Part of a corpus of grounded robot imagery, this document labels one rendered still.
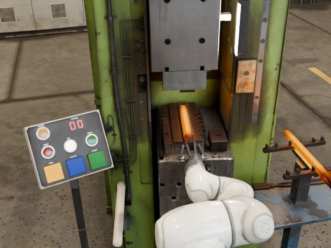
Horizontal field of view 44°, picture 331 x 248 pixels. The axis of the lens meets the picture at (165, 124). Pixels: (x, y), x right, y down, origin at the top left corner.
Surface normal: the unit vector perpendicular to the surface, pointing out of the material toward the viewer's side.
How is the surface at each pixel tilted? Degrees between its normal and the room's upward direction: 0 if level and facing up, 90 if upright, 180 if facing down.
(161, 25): 90
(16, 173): 0
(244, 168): 90
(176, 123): 0
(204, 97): 90
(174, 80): 90
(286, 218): 0
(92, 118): 60
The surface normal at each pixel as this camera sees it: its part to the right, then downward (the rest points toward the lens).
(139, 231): 0.05, 0.50
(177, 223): -0.22, -0.58
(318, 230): -0.02, -0.87
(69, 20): 0.27, 0.48
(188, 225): 0.01, -0.48
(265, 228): 0.35, 0.01
